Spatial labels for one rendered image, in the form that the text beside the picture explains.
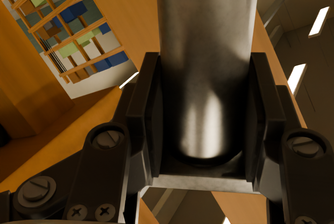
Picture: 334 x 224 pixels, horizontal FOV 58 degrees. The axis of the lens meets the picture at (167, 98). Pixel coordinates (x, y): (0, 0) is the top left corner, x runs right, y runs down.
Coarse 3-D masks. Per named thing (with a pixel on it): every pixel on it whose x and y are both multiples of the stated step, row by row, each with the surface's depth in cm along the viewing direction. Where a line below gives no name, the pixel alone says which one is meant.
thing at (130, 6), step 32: (0, 0) 49; (96, 0) 26; (128, 0) 24; (0, 32) 48; (128, 32) 26; (256, 32) 27; (0, 64) 47; (32, 64) 51; (0, 96) 49; (32, 96) 50; (64, 96) 54; (32, 128) 50; (224, 192) 31
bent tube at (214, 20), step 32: (160, 0) 9; (192, 0) 8; (224, 0) 8; (256, 0) 9; (160, 32) 9; (192, 32) 8; (224, 32) 8; (192, 64) 9; (224, 64) 9; (192, 96) 10; (224, 96) 10; (192, 128) 10; (224, 128) 10; (192, 160) 11; (224, 160) 11; (256, 192) 11
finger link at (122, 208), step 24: (96, 144) 8; (120, 144) 8; (96, 168) 7; (120, 168) 7; (72, 192) 7; (96, 192) 7; (120, 192) 7; (72, 216) 6; (96, 216) 6; (120, 216) 7
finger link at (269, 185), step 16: (256, 64) 10; (256, 80) 10; (272, 80) 9; (256, 96) 9; (272, 96) 9; (288, 96) 10; (256, 112) 9; (272, 112) 8; (288, 112) 9; (256, 128) 8; (272, 128) 8; (288, 128) 9; (256, 144) 9; (272, 144) 8; (256, 160) 9; (272, 160) 8; (256, 176) 9; (272, 176) 8; (272, 192) 9
